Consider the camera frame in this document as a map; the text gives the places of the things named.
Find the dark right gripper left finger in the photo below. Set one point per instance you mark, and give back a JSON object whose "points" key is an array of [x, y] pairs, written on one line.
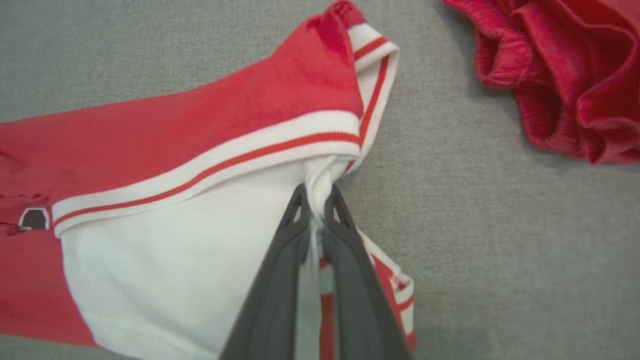
{"points": [[275, 300]]}

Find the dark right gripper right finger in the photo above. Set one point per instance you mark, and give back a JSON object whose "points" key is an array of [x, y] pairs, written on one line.
{"points": [[357, 300]]}

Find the red white basketball jersey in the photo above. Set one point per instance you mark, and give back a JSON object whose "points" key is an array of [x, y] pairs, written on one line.
{"points": [[175, 140]]}

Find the red shorts with white trim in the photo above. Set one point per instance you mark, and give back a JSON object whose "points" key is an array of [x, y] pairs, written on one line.
{"points": [[575, 75]]}

